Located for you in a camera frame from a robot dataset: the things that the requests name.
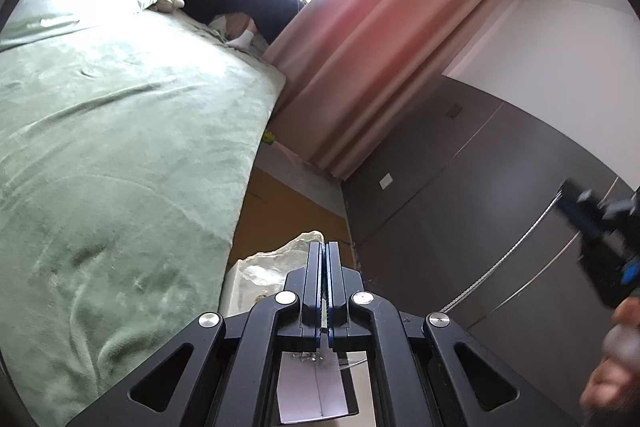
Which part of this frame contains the white plastic bag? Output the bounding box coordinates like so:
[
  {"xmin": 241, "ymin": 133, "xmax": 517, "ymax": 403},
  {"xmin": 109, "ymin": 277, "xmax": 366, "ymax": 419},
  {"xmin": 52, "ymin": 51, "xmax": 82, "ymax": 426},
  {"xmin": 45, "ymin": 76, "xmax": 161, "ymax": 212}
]
[{"xmin": 233, "ymin": 231, "xmax": 324, "ymax": 312}]

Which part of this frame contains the black jewelry box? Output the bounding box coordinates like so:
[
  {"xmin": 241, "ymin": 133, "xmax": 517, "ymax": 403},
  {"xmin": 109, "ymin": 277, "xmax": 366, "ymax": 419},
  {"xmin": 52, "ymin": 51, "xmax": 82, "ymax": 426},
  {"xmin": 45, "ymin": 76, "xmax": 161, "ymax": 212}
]
[{"xmin": 277, "ymin": 348, "xmax": 359, "ymax": 425}]

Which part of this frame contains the person's right hand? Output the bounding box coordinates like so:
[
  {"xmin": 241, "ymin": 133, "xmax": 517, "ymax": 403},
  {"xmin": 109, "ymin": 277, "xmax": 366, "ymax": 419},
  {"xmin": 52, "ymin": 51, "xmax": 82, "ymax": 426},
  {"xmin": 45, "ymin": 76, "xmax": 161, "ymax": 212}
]
[{"xmin": 580, "ymin": 297, "xmax": 639, "ymax": 413}]

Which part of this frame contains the dark grey wardrobe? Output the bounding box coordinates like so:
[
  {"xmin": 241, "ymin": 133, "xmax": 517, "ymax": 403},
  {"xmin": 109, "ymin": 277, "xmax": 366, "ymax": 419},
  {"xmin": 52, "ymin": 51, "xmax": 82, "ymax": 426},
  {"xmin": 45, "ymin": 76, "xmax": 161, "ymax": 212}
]
[{"xmin": 343, "ymin": 77, "xmax": 631, "ymax": 417}]

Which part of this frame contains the small green toy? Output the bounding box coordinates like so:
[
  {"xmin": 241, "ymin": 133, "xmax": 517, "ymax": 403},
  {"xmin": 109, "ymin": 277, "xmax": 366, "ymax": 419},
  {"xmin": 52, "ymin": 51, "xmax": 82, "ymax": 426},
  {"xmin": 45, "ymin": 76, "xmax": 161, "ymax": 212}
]
[{"xmin": 262, "ymin": 131, "xmax": 276, "ymax": 144}]

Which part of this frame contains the green bed blanket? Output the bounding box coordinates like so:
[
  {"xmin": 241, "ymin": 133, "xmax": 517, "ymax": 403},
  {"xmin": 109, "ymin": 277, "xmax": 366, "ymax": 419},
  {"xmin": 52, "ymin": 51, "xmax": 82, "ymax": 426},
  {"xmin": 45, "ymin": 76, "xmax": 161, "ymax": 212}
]
[{"xmin": 1, "ymin": 0, "xmax": 285, "ymax": 426}]

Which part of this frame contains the pink curtain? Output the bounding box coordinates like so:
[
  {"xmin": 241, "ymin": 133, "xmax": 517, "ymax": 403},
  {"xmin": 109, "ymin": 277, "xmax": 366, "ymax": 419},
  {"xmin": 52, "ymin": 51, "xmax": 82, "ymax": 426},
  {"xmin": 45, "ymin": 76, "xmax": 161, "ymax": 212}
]
[{"xmin": 265, "ymin": 0, "xmax": 503, "ymax": 179}]

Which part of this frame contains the person in black clothes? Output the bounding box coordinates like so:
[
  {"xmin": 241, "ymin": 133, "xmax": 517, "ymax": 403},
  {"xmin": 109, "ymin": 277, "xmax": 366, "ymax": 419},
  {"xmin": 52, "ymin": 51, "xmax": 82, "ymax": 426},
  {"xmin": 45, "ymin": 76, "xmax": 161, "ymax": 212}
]
[{"xmin": 182, "ymin": 0, "xmax": 304, "ymax": 44}]

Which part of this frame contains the white wall socket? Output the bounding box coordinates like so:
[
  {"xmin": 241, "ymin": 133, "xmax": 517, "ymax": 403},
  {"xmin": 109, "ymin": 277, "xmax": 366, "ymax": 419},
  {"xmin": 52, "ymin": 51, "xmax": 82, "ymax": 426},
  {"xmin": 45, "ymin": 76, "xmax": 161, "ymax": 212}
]
[{"xmin": 378, "ymin": 173, "xmax": 393, "ymax": 190}]

